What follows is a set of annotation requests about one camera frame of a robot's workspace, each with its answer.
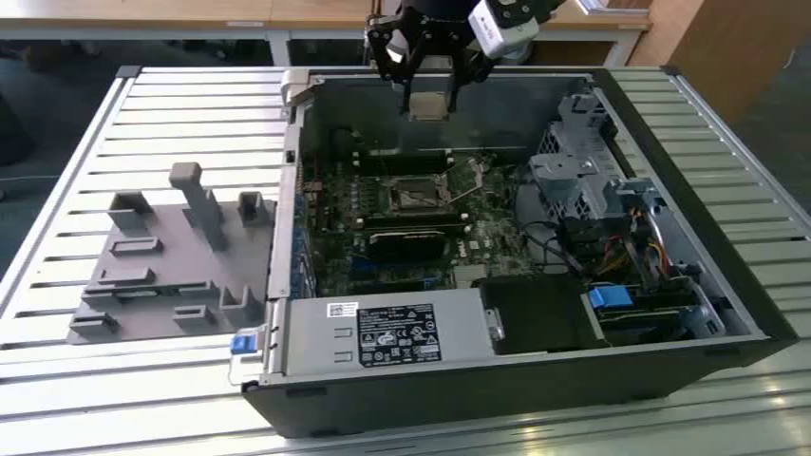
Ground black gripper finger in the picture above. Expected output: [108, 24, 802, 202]
[443, 21, 497, 115]
[366, 13, 425, 115]

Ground silver CPU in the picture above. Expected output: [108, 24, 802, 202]
[409, 91, 455, 123]

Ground CPU socket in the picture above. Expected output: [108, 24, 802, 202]
[386, 175, 455, 213]

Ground wooden desk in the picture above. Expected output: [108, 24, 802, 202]
[0, 0, 275, 42]
[270, 0, 654, 67]

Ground black chair base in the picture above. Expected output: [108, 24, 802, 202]
[164, 38, 234, 61]

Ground silver metal drive cage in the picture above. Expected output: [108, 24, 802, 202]
[526, 92, 669, 224]

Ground green motherboard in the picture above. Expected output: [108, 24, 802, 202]
[296, 151, 546, 298]

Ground wooden cabinet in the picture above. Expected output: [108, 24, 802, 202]
[626, 0, 811, 128]

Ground black graphics card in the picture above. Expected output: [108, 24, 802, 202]
[366, 229, 449, 262]

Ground silver chipset heatsink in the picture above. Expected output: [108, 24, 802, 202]
[453, 264, 487, 286]

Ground grey parts rack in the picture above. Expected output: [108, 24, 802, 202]
[66, 161, 280, 346]

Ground black plastic shroud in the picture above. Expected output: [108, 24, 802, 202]
[473, 274, 607, 356]

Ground blue disk carrier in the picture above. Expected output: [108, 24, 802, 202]
[587, 283, 635, 313]

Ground silver power supply unit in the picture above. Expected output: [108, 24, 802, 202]
[278, 289, 502, 376]

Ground green RAM stick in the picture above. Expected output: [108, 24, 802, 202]
[116, 284, 186, 298]

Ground blue case latch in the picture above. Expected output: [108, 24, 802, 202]
[231, 332, 263, 356]

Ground black PC case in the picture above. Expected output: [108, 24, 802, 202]
[240, 66, 801, 439]

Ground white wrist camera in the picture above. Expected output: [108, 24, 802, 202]
[467, 0, 542, 54]

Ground thick black cable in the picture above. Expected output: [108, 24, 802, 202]
[519, 218, 595, 281]

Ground yellow red power wires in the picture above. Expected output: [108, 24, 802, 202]
[595, 237, 674, 279]

